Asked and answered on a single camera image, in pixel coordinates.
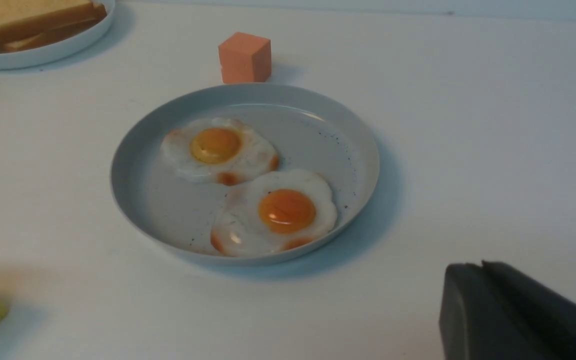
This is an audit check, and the right fried egg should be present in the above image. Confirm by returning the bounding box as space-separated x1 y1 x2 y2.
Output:
210 169 338 258

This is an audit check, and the grey egg plate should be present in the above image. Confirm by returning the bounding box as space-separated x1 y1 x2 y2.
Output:
110 83 393 267

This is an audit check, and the fried egg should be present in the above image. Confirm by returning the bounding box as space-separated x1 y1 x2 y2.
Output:
159 117 281 186
210 169 338 258

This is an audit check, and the bottom toast slice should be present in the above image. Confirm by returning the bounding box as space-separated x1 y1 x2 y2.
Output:
0 19 101 53

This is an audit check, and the grey bread plate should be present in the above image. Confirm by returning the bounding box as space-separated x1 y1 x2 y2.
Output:
0 0 117 71

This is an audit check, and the toast slice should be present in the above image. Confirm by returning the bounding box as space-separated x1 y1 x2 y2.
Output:
0 19 101 53
0 0 106 49

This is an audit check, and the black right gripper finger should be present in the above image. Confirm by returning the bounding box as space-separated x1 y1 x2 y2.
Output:
438 260 576 360

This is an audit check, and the orange foam cube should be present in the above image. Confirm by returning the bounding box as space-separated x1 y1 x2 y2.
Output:
218 32 273 84

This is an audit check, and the middle fried egg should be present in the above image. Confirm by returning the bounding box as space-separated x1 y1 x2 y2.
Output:
159 117 281 186

